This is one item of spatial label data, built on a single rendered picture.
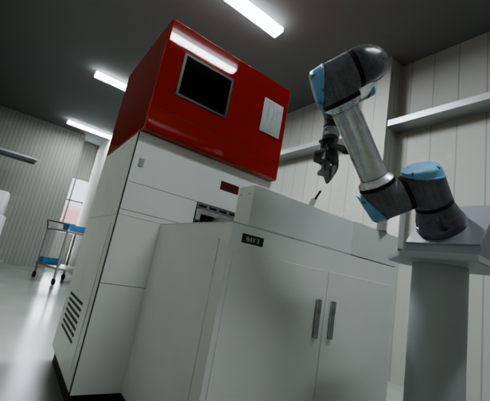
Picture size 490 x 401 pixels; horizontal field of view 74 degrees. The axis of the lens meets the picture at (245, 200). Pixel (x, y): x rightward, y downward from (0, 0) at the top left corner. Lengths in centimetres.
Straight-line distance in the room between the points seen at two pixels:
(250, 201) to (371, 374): 95
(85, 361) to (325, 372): 96
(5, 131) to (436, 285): 812
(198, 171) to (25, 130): 697
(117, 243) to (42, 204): 675
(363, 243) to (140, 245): 100
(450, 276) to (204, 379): 79
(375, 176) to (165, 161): 98
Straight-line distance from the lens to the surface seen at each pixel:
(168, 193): 162
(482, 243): 117
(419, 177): 112
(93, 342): 159
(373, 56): 107
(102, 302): 156
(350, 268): 146
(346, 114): 106
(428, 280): 117
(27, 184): 827
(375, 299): 162
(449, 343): 118
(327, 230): 134
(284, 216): 118
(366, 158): 108
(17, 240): 821
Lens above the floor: 67
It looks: 12 degrees up
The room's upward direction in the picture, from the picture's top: 10 degrees clockwise
